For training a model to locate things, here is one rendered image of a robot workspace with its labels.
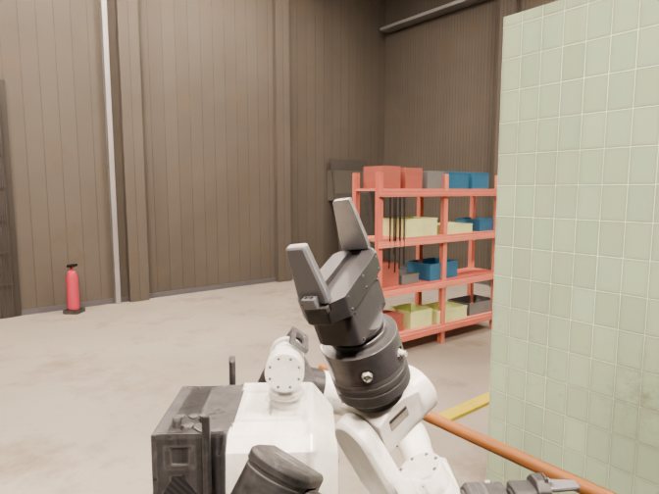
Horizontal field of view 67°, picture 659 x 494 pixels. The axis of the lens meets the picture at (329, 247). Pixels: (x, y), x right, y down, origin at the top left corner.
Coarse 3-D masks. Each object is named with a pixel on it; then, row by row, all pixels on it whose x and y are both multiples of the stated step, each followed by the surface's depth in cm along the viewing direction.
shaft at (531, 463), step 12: (432, 420) 128; (444, 420) 125; (456, 432) 122; (468, 432) 119; (480, 432) 119; (480, 444) 116; (492, 444) 114; (504, 444) 113; (504, 456) 111; (516, 456) 109; (528, 456) 108; (528, 468) 107; (540, 468) 105; (552, 468) 103; (576, 480) 99; (588, 492) 97; (600, 492) 95; (612, 492) 95
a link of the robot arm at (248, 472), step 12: (252, 468) 66; (240, 480) 66; (252, 480) 65; (264, 480) 64; (240, 492) 65; (252, 492) 64; (264, 492) 64; (276, 492) 64; (288, 492) 65; (300, 492) 66; (312, 492) 67
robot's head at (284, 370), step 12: (276, 348) 86; (288, 348) 85; (276, 360) 82; (288, 360) 82; (300, 360) 83; (276, 372) 83; (288, 372) 83; (300, 372) 83; (276, 384) 83; (288, 384) 83; (276, 396) 86; (288, 396) 86
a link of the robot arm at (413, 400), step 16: (384, 384) 53; (400, 384) 54; (416, 384) 59; (352, 400) 54; (368, 400) 53; (384, 400) 53; (400, 400) 56; (416, 400) 58; (432, 400) 60; (368, 416) 56; (384, 416) 55; (400, 416) 56; (416, 416) 58; (384, 432) 55; (400, 432) 57
